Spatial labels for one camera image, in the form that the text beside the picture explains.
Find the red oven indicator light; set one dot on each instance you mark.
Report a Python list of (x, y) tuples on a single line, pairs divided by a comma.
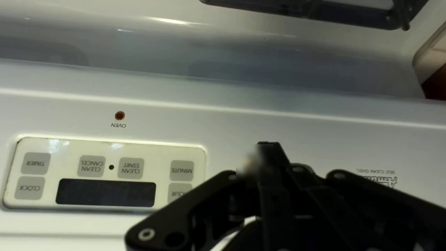
[(120, 116)]

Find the stove clock control panel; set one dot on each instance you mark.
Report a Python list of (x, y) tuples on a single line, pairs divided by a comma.
[(102, 174)]

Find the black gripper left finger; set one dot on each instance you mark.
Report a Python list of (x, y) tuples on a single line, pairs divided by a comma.
[(209, 209)]

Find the white gas stove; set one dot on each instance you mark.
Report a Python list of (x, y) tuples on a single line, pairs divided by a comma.
[(279, 116)]

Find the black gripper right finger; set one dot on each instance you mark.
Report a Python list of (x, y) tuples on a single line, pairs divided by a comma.
[(353, 209)]

